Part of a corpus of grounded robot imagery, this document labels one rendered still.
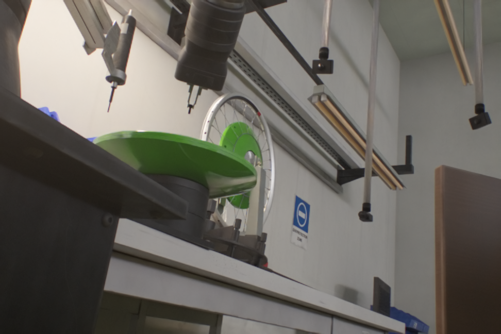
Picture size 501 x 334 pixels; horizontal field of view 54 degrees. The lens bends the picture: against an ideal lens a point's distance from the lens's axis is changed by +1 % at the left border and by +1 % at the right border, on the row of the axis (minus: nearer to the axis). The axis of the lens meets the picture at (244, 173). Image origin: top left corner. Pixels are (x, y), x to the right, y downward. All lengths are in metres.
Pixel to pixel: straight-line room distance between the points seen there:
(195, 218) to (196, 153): 0.12
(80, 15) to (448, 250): 0.94
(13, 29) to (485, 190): 0.32
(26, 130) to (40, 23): 1.73
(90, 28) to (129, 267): 0.57
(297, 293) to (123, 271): 0.51
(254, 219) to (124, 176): 1.36
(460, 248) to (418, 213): 5.26
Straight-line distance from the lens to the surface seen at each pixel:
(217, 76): 0.73
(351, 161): 3.92
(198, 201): 0.86
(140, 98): 2.20
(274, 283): 1.10
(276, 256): 3.10
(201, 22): 0.70
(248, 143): 1.73
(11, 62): 0.32
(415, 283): 5.46
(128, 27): 1.35
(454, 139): 5.83
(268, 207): 1.90
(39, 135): 0.23
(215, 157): 0.80
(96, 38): 1.18
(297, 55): 2.48
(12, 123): 0.22
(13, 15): 0.34
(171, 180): 0.84
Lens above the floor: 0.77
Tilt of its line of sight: 19 degrees up
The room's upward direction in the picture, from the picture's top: 8 degrees clockwise
